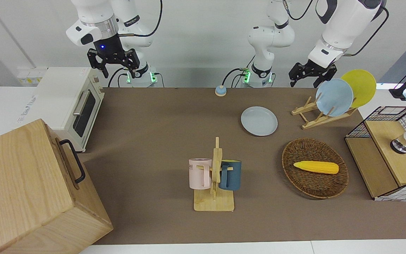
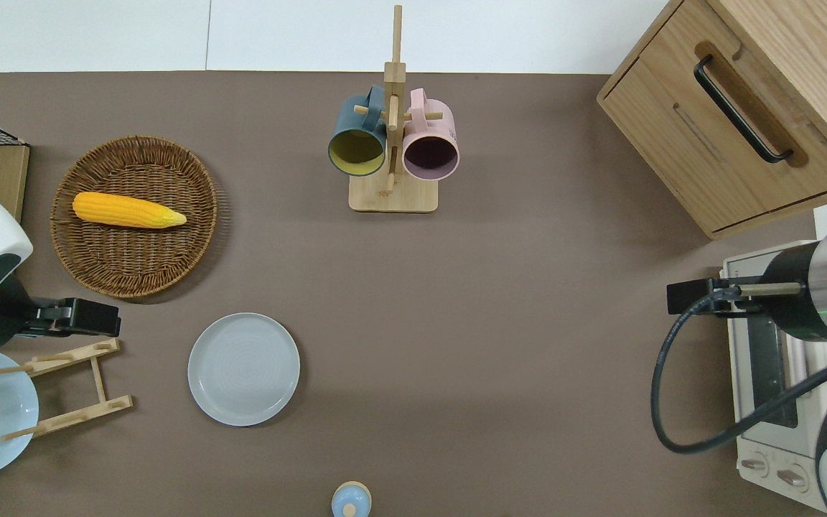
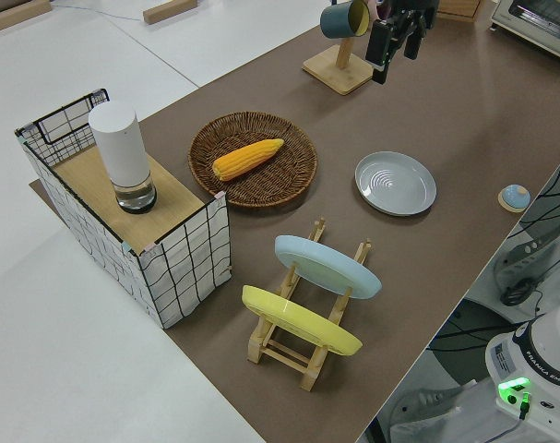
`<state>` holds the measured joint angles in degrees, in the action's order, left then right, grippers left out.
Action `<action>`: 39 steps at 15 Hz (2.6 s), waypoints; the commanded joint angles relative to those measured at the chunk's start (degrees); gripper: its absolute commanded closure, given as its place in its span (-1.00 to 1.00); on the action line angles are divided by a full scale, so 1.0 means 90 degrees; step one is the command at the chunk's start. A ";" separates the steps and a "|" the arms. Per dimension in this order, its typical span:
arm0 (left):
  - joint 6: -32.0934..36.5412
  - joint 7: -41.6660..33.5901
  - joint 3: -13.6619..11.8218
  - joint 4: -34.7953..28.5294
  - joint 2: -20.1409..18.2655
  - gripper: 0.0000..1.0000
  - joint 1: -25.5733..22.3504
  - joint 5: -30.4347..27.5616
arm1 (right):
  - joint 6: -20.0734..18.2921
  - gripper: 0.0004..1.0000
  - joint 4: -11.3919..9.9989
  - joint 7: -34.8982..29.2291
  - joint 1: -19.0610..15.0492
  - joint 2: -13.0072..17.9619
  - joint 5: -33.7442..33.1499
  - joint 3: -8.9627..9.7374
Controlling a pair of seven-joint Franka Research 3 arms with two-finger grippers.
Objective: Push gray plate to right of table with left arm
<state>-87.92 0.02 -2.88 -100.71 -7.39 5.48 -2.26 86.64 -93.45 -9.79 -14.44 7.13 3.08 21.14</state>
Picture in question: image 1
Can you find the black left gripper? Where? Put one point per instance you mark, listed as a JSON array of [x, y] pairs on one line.
[[317, 68]]

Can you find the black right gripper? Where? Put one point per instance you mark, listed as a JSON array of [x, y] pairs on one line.
[[111, 46]]

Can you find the gray plate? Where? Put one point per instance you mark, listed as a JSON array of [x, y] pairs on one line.
[[259, 121]]

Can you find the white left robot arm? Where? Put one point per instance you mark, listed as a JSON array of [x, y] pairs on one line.
[[344, 24]]

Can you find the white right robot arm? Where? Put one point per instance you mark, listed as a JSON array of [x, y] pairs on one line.
[[93, 14]]

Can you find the light blue plate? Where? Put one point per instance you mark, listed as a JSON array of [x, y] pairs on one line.
[[333, 97]]

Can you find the wooden plate rack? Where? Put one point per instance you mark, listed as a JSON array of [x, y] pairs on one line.
[[315, 122]]

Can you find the yellow plate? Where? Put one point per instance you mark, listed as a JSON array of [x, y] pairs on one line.
[[363, 84]]

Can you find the white toaster oven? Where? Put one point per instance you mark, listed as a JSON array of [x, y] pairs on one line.
[[58, 95]]

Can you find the brown table mat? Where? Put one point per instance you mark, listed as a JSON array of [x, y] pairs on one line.
[[153, 141]]

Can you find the small blue round knob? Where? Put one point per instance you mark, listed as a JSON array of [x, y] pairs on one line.
[[220, 91]]

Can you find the yellow corn cob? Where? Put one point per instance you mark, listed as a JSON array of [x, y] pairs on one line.
[[315, 167]]

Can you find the brown wicker basket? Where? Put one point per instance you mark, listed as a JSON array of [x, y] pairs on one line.
[[312, 185]]

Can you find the dark blue mug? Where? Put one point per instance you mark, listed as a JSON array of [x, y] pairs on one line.
[[232, 176]]

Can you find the pink mug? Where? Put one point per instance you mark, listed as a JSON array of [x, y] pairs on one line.
[[198, 174]]

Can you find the wooden cabinet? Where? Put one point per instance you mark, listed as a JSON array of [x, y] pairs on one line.
[[19, 183]]

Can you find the wooden mug holder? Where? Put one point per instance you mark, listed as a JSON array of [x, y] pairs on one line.
[[213, 203]]

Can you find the white wall socket strip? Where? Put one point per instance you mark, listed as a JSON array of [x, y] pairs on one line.
[[30, 77]]

